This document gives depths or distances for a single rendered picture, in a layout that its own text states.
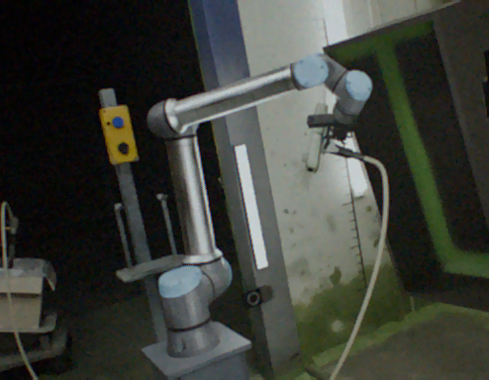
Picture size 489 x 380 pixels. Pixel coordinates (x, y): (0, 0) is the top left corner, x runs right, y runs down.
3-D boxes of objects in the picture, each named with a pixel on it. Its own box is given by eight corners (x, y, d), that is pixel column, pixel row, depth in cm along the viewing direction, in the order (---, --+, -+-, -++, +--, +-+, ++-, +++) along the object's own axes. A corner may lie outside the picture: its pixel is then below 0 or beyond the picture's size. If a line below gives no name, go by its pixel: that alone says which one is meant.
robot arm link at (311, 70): (128, 111, 183) (318, 47, 161) (147, 109, 195) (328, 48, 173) (139, 144, 185) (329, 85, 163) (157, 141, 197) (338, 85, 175)
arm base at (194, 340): (177, 363, 184) (171, 335, 183) (160, 347, 200) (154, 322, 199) (229, 343, 193) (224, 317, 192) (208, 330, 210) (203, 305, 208)
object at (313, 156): (363, 180, 199) (302, 162, 196) (358, 187, 203) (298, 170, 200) (372, 83, 226) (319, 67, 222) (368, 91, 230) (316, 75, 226)
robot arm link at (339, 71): (313, 48, 174) (344, 70, 173) (322, 49, 185) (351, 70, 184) (297, 74, 178) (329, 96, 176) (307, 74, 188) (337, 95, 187)
